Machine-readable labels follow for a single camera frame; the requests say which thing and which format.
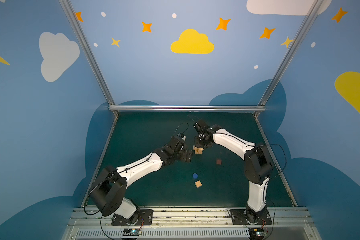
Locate small wood cube front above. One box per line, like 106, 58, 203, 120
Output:
195, 181, 202, 188

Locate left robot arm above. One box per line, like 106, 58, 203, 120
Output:
88, 147, 193, 225

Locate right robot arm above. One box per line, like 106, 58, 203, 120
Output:
194, 120, 274, 225

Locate rear horizontal aluminium bar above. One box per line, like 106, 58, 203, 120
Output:
109, 105, 266, 112

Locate left controller board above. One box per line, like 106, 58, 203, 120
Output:
123, 229, 142, 237

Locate controller board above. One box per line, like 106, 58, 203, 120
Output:
248, 228, 266, 240
123, 229, 142, 237

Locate right controller board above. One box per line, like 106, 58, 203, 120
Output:
248, 228, 266, 240

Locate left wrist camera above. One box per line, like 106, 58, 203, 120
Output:
168, 133, 186, 152

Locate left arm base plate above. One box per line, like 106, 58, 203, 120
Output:
112, 209, 153, 226

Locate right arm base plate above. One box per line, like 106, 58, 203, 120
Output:
229, 209, 272, 225

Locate right diagonal aluminium post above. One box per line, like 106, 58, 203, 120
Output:
258, 0, 325, 111

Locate diagonal aluminium post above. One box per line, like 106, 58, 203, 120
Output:
59, 0, 119, 118
258, 0, 325, 111

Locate aluminium rail front frame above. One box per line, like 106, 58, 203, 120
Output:
62, 207, 321, 240

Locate left diagonal aluminium post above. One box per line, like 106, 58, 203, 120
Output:
59, 0, 119, 118

